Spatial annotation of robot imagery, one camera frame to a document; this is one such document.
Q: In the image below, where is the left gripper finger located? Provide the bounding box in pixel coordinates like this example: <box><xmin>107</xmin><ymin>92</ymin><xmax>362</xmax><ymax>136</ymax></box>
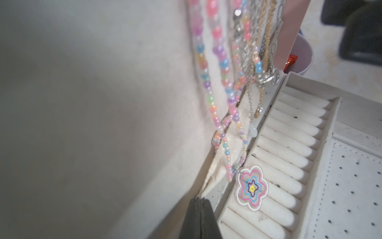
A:
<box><xmin>179</xmin><ymin>198</ymin><xmax>222</xmax><ymax>239</ymax></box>

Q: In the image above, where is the pink jewelry box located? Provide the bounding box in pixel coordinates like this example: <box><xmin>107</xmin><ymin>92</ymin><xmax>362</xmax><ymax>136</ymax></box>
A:
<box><xmin>1</xmin><ymin>1</ymin><xmax>382</xmax><ymax>239</ymax></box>

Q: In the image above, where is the colourful beaded jewelry chain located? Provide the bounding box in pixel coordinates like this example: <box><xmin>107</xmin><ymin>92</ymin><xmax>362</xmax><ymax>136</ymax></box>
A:
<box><xmin>187</xmin><ymin>0</ymin><xmax>269</xmax><ymax>212</ymax></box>

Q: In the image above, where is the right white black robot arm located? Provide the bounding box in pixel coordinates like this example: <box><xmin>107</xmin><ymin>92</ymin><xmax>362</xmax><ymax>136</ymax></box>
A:
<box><xmin>320</xmin><ymin>0</ymin><xmax>382</xmax><ymax>66</ymax></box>

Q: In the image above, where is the red yellow snack packet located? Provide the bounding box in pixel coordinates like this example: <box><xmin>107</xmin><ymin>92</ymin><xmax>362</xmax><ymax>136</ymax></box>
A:
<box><xmin>283</xmin><ymin>54</ymin><xmax>298</xmax><ymax>73</ymax></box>

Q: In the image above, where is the purple bowl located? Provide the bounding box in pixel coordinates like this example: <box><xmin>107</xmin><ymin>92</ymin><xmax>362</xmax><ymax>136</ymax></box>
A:
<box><xmin>286</xmin><ymin>33</ymin><xmax>314</xmax><ymax>76</ymax></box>

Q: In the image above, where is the silver necklace in box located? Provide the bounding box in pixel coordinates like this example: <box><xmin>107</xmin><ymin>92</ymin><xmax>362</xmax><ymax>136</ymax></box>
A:
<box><xmin>232</xmin><ymin>0</ymin><xmax>263</xmax><ymax>138</ymax></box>

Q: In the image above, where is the gold necklace in box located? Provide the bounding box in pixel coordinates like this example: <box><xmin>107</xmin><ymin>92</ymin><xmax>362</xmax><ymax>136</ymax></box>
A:
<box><xmin>253</xmin><ymin>0</ymin><xmax>277</xmax><ymax>119</ymax></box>

